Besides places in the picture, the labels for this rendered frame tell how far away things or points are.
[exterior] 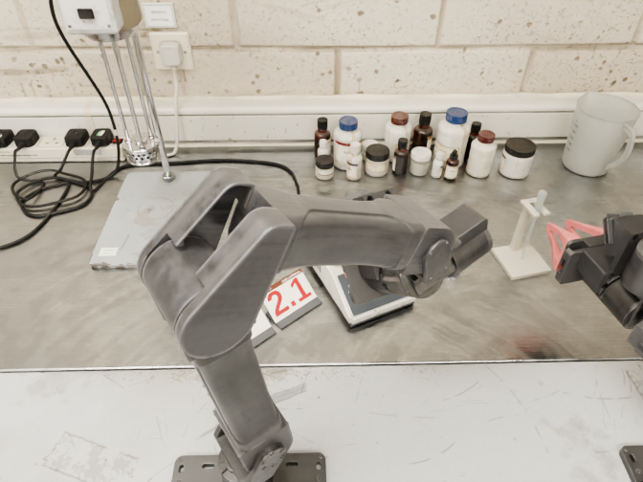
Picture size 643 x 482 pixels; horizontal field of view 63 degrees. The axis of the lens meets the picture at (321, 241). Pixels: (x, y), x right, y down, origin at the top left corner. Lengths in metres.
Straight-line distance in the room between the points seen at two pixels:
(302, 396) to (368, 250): 0.37
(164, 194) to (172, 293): 0.78
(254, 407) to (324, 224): 0.22
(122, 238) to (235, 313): 0.70
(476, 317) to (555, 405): 0.18
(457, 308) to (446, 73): 0.60
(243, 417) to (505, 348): 0.49
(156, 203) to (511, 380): 0.76
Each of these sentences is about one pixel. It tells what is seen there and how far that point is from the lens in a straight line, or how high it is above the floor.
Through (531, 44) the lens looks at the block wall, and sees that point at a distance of 1.34.
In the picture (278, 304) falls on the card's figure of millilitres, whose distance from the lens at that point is 0.89.
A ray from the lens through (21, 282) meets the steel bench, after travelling 1.09.
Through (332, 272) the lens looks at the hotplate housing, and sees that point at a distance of 0.88.
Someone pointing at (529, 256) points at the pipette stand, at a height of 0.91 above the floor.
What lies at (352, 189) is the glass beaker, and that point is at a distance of 0.91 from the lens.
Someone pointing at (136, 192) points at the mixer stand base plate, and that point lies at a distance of 1.20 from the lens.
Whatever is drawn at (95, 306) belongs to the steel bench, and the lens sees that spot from 0.99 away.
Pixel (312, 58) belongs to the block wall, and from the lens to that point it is 1.25.
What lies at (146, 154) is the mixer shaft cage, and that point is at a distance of 1.02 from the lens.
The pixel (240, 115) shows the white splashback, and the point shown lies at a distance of 1.28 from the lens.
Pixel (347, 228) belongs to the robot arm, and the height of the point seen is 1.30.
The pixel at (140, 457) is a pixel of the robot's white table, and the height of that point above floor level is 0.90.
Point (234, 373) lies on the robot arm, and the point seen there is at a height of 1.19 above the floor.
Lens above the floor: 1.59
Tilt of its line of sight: 42 degrees down
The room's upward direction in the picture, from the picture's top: straight up
